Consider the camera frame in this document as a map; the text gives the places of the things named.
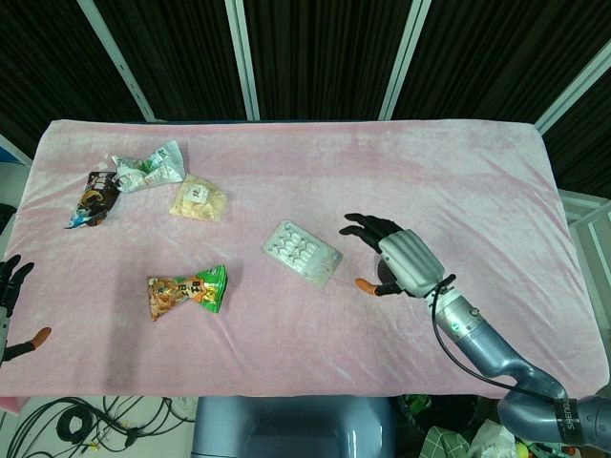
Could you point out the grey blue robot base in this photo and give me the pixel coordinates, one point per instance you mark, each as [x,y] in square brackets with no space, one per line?
[291,427]

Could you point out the green checked bag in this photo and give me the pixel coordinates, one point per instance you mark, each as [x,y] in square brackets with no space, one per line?
[444,443]

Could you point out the silver pill blister pack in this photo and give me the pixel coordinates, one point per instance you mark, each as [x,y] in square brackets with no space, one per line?
[298,250]

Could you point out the clear bag yellow snacks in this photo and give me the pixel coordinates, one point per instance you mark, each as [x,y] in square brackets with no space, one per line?
[200,200]

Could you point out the black trash bag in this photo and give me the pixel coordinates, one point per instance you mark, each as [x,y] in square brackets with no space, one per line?
[448,410]

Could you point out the white metal rack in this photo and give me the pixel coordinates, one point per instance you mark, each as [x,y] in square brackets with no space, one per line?
[589,224]

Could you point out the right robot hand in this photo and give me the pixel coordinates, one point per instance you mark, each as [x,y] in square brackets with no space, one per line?
[410,257]

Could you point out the pink velvet table cloth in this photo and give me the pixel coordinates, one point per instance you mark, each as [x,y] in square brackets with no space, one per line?
[305,200]

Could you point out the white crumpled snack bag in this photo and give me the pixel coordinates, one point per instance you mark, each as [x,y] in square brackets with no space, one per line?
[148,172]

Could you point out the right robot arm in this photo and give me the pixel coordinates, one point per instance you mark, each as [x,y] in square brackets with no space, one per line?
[487,343]

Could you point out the white plastic bag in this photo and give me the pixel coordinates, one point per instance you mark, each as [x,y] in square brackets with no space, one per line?
[491,441]

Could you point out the brown snack bag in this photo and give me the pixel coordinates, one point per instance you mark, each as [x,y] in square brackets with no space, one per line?
[93,200]

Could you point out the white frame post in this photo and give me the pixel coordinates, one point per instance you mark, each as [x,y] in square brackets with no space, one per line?
[121,67]
[243,62]
[573,83]
[403,62]

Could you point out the black cup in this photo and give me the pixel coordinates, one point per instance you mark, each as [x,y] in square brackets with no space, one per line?
[384,272]

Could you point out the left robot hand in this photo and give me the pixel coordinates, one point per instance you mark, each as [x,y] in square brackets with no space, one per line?
[10,276]

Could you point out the blue white board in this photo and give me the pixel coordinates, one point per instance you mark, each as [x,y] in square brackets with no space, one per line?
[12,150]

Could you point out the orange green snack bag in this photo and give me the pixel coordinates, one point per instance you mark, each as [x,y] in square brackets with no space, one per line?
[186,293]

